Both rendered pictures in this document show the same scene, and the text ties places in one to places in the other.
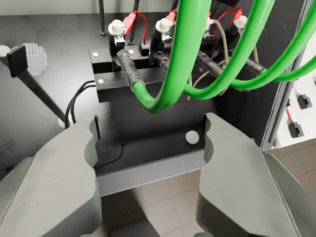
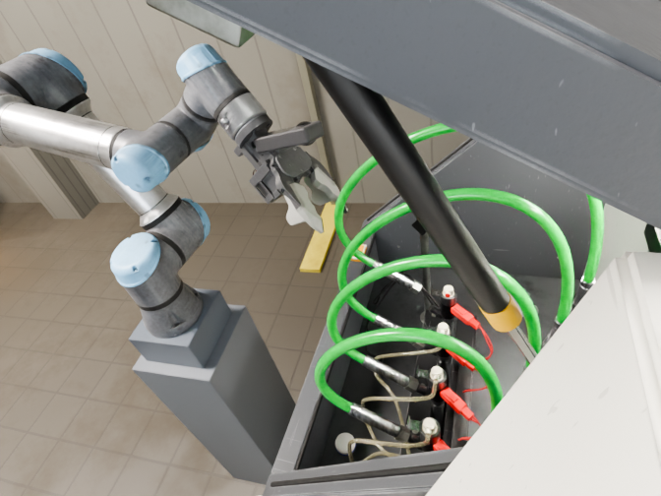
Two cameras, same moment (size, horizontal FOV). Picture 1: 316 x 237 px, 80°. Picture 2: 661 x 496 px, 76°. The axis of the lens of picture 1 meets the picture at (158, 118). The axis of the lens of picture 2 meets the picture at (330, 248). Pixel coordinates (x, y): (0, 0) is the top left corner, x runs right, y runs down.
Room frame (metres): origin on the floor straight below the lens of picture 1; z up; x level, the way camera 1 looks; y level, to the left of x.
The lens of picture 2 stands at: (0.59, -0.11, 1.68)
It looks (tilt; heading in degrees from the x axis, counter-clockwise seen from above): 42 degrees down; 170
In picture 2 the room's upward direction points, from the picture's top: 15 degrees counter-clockwise
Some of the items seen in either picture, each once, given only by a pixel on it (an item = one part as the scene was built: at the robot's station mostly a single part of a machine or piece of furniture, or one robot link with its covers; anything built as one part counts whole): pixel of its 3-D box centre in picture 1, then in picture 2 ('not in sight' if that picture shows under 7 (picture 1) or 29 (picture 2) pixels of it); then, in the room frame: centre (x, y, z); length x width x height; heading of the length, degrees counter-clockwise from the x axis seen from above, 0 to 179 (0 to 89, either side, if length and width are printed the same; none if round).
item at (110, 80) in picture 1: (159, 75); (442, 409); (0.26, 0.07, 0.91); 0.34 x 0.10 x 0.15; 143
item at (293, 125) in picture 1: (290, 113); not in sight; (0.38, -0.24, 0.99); 0.12 x 0.02 x 0.02; 51
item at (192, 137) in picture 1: (192, 137); (345, 443); (0.22, -0.11, 0.84); 0.04 x 0.04 x 0.01
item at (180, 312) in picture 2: not in sight; (166, 301); (-0.25, -0.41, 0.95); 0.15 x 0.15 x 0.10
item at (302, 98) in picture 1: (299, 86); not in sight; (0.47, -0.23, 0.99); 0.12 x 0.02 x 0.02; 51
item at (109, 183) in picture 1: (133, 174); (340, 346); (0.02, -0.05, 0.87); 0.62 x 0.04 x 0.16; 143
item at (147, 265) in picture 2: not in sight; (146, 267); (-0.25, -0.40, 1.07); 0.13 x 0.12 x 0.14; 139
